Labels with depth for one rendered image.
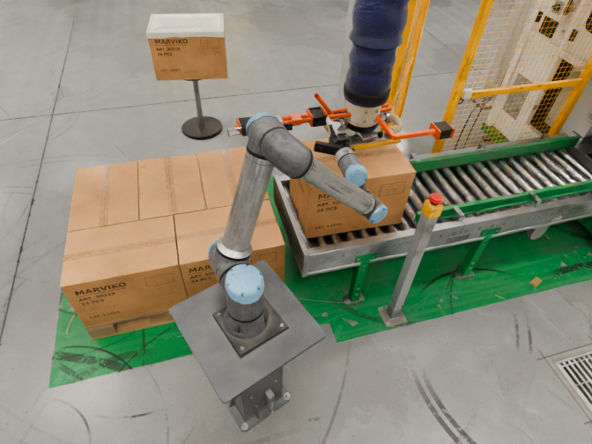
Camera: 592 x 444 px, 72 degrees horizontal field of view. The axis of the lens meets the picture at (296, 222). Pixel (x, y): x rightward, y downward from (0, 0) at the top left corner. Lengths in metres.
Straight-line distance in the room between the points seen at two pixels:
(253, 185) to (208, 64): 2.40
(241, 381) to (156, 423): 0.91
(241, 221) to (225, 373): 0.60
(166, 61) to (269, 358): 2.74
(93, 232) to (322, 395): 1.61
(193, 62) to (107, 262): 1.98
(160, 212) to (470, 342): 2.08
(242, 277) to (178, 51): 2.51
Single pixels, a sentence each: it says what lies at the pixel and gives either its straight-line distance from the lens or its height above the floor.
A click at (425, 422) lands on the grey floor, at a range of 2.57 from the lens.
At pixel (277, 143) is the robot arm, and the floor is 1.57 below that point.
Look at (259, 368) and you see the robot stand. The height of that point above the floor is 0.75.
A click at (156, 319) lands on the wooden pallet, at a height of 0.02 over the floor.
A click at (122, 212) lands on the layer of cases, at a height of 0.54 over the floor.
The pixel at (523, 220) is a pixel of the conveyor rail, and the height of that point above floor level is 0.51.
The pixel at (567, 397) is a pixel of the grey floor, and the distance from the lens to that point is 2.98.
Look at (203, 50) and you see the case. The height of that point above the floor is 0.87.
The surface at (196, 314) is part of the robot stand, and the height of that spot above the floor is 0.75.
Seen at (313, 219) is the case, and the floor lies 0.70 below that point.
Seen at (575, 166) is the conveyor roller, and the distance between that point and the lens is 3.66.
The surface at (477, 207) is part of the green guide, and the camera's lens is 2.80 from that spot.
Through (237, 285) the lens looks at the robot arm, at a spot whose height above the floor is 1.04.
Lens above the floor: 2.32
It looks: 46 degrees down
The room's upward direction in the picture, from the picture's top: 3 degrees clockwise
